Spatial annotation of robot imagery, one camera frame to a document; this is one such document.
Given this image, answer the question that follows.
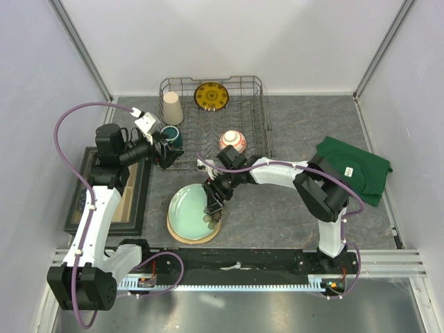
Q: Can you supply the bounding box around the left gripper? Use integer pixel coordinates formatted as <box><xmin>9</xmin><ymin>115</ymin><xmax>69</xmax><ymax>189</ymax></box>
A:
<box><xmin>118</xmin><ymin>130</ymin><xmax>183</xmax><ymax>169</ymax></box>

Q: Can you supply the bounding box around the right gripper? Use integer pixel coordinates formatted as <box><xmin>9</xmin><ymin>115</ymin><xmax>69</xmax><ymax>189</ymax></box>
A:
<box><xmin>202</xmin><ymin>168</ymin><xmax>240</xmax><ymax>215</ymax></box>

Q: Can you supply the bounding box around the dark green mug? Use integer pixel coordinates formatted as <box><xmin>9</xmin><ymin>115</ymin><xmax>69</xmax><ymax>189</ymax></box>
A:
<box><xmin>161</xmin><ymin>126</ymin><xmax>183</xmax><ymax>148</ymax></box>

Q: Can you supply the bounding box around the mint green flower plate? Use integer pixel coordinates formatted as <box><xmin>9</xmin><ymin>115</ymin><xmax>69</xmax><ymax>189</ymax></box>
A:
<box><xmin>167</xmin><ymin>184</ymin><xmax>222</xmax><ymax>224</ymax></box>

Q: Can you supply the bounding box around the cream bird pattern plate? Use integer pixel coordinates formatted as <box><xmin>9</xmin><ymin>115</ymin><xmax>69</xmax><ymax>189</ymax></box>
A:
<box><xmin>166</xmin><ymin>217</ymin><xmax>222</xmax><ymax>245</ymax></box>

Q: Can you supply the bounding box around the beige plastic cup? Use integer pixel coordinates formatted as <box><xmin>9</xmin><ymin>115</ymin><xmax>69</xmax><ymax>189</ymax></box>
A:
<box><xmin>163</xmin><ymin>92</ymin><xmax>184</xmax><ymax>126</ymax></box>

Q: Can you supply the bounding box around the white red patterned bowl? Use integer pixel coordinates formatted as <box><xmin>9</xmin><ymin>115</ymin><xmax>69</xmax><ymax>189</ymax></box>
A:
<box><xmin>219</xmin><ymin>130</ymin><xmax>247</xmax><ymax>153</ymax></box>

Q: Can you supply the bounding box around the yellow black patterned plate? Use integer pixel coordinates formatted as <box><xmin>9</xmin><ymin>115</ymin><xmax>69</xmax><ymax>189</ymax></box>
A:
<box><xmin>194</xmin><ymin>82</ymin><xmax>230</xmax><ymax>112</ymax></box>

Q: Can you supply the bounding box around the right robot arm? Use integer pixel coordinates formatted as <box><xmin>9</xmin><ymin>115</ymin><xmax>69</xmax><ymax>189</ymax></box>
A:
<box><xmin>203</xmin><ymin>145</ymin><xmax>350</xmax><ymax>273</ymax></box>

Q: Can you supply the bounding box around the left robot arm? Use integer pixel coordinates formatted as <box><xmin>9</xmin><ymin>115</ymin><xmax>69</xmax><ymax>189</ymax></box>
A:
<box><xmin>46</xmin><ymin>121</ymin><xmax>182</xmax><ymax>311</ymax></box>

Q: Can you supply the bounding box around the black framed compartment box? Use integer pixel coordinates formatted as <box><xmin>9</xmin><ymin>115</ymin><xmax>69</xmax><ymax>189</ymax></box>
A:
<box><xmin>63</xmin><ymin>160</ymin><xmax>151</xmax><ymax>237</ymax></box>

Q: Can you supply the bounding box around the green folded cloth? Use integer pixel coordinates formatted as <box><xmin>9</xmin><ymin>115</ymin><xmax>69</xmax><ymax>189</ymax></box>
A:
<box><xmin>316</xmin><ymin>136</ymin><xmax>393</xmax><ymax>207</ymax></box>

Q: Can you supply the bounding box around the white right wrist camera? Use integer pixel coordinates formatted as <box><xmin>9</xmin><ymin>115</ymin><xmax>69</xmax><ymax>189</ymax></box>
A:
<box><xmin>197</xmin><ymin>158</ymin><xmax>214</xmax><ymax>176</ymax></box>

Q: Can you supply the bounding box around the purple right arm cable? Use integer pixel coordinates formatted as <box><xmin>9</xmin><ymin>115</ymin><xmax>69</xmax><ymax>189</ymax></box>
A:
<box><xmin>196</xmin><ymin>151</ymin><xmax>366</xmax><ymax>300</ymax></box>

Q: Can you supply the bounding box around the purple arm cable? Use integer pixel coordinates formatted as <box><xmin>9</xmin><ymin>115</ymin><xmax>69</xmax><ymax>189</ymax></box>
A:
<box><xmin>196</xmin><ymin>151</ymin><xmax>366</xmax><ymax>300</ymax></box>
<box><xmin>54</xmin><ymin>101</ymin><xmax>183</xmax><ymax>329</ymax></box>

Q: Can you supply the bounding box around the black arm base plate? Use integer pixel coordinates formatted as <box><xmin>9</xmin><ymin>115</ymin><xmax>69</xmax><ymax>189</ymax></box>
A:
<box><xmin>131</xmin><ymin>248</ymin><xmax>359</xmax><ymax>287</ymax></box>

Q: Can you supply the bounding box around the grey wire dish rack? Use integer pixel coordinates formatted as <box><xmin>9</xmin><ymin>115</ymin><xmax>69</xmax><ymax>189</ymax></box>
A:
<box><xmin>157</xmin><ymin>76</ymin><xmax>275</xmax><ymax>170</ymax></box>

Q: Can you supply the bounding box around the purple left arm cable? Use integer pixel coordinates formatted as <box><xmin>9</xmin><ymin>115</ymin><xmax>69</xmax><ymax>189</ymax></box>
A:
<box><xmin>54</xmin><ymin>101</ymin><xmax>183</xmax><ymax>329</ymax></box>

